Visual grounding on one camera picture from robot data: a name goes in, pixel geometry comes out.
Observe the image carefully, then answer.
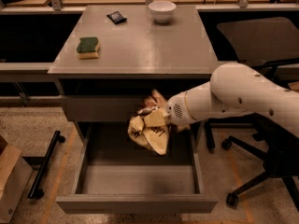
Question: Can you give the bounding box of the black office chair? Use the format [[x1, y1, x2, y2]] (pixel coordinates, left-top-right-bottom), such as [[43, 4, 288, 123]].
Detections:
[[201, 15, 299, 208]]

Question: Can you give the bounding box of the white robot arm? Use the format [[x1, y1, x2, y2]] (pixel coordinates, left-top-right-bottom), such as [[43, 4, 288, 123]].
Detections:
[[145, 63, 299, 134]]

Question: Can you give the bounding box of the black wheeled stand leg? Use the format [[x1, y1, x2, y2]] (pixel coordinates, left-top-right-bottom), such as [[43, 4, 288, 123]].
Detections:
[[28, 131, 65, 199]]

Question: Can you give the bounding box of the closed grey top drawer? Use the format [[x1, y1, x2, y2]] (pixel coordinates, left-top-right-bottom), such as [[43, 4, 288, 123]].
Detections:
[[62, 95, 144, 122]]

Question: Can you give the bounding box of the small dark snack packet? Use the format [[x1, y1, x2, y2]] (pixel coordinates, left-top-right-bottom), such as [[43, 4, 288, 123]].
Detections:
[[107, 11, 127, 24]]

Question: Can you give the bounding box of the grey drawer cabinet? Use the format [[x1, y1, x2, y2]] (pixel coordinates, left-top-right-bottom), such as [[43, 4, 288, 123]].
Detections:
[[49, 5, 220, 139]]

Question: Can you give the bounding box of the brown chip bag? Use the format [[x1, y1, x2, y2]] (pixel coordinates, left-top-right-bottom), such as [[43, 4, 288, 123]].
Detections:
[[127, 90, 169, 155]]

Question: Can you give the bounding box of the open grey middle drawer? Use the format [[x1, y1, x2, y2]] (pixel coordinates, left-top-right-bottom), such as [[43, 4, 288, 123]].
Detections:
[[56, 122, 218, 214]]

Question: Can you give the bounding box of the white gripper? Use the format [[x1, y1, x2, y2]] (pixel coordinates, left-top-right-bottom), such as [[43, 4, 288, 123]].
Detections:
[[144, 92, 192, 127]]

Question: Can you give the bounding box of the cardboard box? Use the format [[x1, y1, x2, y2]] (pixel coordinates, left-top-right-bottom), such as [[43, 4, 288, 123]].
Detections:
[[0, 136, 32, 224]]

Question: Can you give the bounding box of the green yellow sponge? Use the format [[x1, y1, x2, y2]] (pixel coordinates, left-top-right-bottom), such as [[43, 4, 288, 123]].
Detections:
[[76, 37, 100, 60]]

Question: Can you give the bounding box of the white bowl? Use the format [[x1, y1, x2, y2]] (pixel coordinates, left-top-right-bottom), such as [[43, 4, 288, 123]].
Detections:
[[149, 1, 177, 23]]

